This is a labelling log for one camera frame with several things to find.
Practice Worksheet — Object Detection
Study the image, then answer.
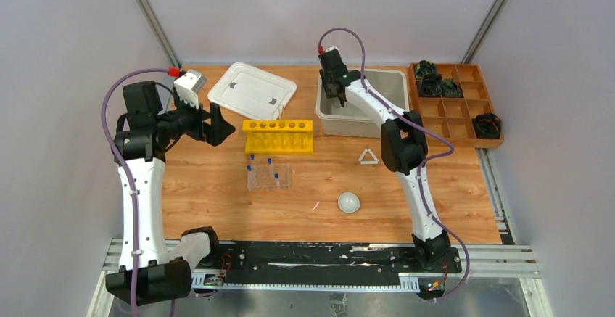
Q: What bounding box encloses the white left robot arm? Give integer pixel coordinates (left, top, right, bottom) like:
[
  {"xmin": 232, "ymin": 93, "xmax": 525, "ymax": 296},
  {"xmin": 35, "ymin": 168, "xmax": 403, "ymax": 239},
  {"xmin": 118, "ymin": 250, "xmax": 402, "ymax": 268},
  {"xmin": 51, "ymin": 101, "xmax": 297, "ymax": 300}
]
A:
[{"xmin": 106, "ymin": 81, "xmax": 235, "ymax": 305}]

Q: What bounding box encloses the black ring part on tray edge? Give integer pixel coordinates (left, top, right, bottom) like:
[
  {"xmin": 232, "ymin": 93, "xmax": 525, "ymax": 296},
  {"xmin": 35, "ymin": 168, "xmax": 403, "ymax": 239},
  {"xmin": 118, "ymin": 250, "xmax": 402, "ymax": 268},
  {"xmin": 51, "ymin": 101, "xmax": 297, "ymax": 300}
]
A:
[{"xmin": 472, "ymin": 112, "xmax": 502, "ymax": 139}]

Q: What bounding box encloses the dark green ring part top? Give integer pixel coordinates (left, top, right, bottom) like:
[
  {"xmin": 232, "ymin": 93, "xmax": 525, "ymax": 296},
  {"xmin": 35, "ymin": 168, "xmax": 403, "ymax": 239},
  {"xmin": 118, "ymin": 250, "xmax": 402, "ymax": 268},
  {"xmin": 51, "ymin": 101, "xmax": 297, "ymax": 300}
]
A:
[{"xmin": 414, "ymin": 60, "xmax": 437, "ymax": 80}]

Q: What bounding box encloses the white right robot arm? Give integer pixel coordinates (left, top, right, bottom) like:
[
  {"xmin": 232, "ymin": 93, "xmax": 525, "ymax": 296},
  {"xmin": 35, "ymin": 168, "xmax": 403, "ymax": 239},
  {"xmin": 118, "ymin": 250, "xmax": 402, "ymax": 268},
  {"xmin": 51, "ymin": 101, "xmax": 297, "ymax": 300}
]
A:
[{"xmin": 318, "ymin": 46, "xmax": 451, "ymax": 272}]

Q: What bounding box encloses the dark green ring part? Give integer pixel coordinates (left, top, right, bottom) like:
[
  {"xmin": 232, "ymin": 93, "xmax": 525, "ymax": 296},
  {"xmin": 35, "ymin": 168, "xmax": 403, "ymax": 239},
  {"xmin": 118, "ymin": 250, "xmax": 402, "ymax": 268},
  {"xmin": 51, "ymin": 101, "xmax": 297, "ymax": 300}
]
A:
[
  {"xmin": 440, "ymin": 78, "xmax": 463, "ymax": 98},
  {"xmin": 414, "ymin": 60, "xmax": 437, "ymax": 80}
]

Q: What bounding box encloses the yellow test tube rack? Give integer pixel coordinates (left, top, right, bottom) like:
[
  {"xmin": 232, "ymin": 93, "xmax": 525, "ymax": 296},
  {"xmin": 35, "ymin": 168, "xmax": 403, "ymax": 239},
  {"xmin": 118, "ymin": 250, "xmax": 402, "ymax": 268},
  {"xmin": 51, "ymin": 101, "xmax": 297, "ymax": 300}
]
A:
[{"xmin": 242, "ymin": 120, "xmax": 314, "ymax": 155}]

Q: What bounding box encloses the white plastic bin lid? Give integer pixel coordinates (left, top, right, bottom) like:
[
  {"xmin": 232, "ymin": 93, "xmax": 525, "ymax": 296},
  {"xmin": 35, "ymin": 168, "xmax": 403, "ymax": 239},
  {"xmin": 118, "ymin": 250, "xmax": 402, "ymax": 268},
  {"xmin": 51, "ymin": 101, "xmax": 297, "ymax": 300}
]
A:
[{"xmin": 207, "ymin": 62, "xmax": 297, "ymax": 120}]

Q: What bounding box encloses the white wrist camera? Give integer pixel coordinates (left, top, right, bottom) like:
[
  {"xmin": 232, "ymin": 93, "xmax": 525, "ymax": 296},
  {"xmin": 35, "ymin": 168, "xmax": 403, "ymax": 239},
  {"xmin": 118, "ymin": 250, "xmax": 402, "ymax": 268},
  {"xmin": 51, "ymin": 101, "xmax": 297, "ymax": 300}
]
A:
[
  {"xmin": 173, "ymin": 70, "xmax": 207, "ymax": 109},
  {"xmin": 324, "ymin": 46, "xmax": 339, "ymax": 53}
]

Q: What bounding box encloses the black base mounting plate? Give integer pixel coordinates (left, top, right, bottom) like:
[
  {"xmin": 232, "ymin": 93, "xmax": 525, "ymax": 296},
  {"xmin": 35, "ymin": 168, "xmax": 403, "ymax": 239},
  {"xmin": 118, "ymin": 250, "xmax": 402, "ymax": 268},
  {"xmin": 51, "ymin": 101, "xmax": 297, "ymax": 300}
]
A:
[{"xmin": 197, "ymin": 241, "xmax": 463, "ymax": 287}]

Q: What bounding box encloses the white plastic bin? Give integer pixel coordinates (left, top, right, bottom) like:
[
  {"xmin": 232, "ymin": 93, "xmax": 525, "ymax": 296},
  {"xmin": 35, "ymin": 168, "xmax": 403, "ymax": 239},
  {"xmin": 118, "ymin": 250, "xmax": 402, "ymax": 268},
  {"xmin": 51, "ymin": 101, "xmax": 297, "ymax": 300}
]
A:
[{"xmin": 315, "ymin": 69, "xmax": 410, "ymax": 138}]

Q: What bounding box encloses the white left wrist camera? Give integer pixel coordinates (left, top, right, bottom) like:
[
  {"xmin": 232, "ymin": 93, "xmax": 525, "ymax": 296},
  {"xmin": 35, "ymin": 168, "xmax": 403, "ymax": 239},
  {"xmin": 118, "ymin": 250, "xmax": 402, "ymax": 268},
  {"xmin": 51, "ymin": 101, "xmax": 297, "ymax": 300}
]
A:
[{"xmin": 173, "ymin": 70, "xmax": 207, "ymax": 109}]

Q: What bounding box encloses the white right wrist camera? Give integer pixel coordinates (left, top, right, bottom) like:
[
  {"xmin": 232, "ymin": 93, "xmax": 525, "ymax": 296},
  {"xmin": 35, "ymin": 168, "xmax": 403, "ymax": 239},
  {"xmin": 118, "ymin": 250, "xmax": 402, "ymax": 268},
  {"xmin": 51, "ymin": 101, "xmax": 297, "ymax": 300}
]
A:
[{"xmin": 324, "ymin": 46, "xmax": 339, "ymax": 53}]

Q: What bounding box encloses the clear test tube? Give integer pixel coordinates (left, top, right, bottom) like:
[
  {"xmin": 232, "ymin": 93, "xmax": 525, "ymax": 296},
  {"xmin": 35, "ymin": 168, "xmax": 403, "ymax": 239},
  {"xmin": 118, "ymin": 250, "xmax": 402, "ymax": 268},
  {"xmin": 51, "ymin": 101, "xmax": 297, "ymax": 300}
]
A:
[{"xmin": 278, "ymin": 104, "xmax": 285, "ymax": 120}]

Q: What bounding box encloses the clear acrylic tube rack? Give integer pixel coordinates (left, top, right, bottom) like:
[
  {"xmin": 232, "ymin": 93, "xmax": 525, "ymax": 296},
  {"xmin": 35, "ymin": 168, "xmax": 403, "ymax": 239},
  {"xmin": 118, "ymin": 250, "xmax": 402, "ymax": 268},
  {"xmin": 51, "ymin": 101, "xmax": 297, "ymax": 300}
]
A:
[{"xmin": 246, "ymin": 163, "xmax": 293, "ymax": 191}]

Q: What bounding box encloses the white clay triangle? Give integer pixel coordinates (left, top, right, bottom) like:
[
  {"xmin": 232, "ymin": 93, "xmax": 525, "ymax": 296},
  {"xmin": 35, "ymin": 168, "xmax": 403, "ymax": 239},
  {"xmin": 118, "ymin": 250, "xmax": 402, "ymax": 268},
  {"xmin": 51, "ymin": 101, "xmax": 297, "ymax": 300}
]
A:
[{"xmin": 358, "ymin": 147, "xmax": 380, "ymax": 165}]

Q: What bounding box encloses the dark green ring part right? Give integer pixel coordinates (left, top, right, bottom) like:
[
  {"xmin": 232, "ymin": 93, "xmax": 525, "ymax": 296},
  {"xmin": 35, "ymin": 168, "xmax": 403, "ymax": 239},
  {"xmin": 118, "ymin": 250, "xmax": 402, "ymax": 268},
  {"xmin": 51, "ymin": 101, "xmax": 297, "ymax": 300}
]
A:
[{"xmin": 440, "ymin": 78, "xmax": 463, "ymax": 98}]

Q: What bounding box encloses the wooden compartment tray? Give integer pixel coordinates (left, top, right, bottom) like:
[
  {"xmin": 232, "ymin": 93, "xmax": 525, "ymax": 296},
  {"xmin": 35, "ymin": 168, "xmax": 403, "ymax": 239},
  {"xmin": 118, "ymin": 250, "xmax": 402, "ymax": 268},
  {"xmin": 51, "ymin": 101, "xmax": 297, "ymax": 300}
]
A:
[{"xmin": 408, "ymin": 62, "xmax": 504, "ymax": 149}]

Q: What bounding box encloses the aluminium frame rail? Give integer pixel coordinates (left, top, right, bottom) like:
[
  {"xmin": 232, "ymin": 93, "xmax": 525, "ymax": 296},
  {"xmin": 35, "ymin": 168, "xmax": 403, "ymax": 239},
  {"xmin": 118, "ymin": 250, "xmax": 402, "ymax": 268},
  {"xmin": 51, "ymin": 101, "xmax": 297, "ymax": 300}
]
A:
[{"xmin": 86, "ymin": 239, "xmax": 554, "ymax": 317}]

